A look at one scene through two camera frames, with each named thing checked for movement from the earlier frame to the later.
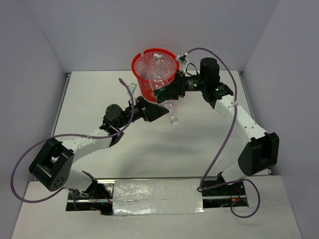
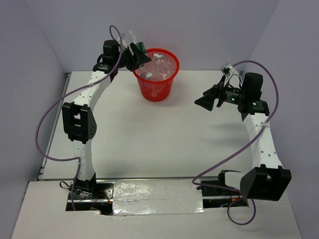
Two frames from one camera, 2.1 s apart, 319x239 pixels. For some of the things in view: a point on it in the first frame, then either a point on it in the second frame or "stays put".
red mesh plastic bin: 154,68 stays put
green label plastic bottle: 161,81 -> 130,37
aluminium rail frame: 64,90 stays put
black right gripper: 172,92 -> 207,101
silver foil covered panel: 154,196 stays put
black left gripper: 152,111 -> 140,58
